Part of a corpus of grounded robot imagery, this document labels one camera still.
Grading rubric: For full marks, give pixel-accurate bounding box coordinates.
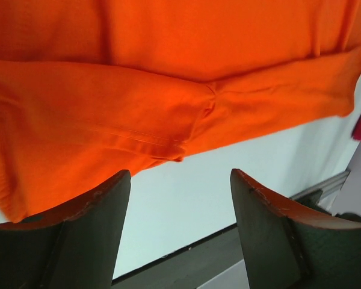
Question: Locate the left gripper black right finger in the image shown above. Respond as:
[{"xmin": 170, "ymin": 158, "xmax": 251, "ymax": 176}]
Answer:
[{"xmin": 230, "ymin": 169, "xmax": 361, "ymax": 288}]

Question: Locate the aluminium front rail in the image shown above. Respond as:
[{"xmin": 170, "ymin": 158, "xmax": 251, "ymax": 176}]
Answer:
[{"xmin": 290, "ymin": 169, "xmax": 350, "ymax": 204}]

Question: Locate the orange t shirt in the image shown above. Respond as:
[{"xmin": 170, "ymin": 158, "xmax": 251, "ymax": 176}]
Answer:
[{"xmin": 0, "ymin": 1, "xmax": 361, "ymax": 223}]

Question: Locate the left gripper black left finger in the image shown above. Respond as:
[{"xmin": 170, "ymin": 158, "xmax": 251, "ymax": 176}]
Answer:
[{"xmin": 0, "ymin": 170, "xmax": 131, "ymax": 288}]

